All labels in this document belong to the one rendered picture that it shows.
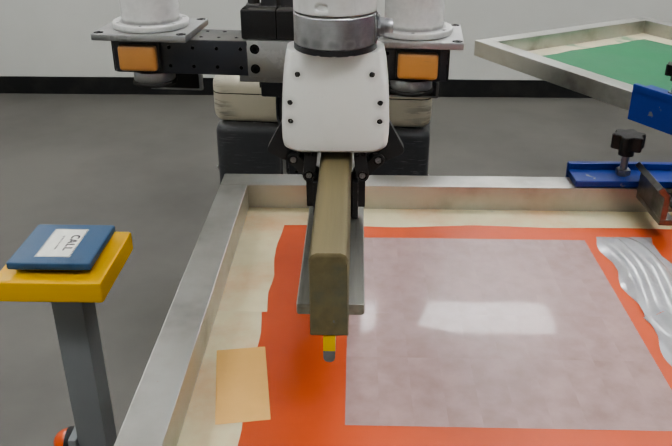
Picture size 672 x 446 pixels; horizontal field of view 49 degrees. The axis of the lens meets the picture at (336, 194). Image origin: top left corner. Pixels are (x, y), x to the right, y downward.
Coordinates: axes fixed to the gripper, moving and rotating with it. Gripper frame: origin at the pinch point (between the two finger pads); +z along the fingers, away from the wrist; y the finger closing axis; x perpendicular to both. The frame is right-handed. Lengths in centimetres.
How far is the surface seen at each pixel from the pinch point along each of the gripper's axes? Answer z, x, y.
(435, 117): 114, -338, -47
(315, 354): 13.8, 7.9, 1.8
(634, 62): 15, -104, -67
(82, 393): 34.1, -9.0, 34.0
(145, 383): 10.1, 16.8, 15.9
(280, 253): 14.0, -12.0, 7.2
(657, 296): 13.2, -2.4, -35.1
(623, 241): 13.8, -15.6, -35.7
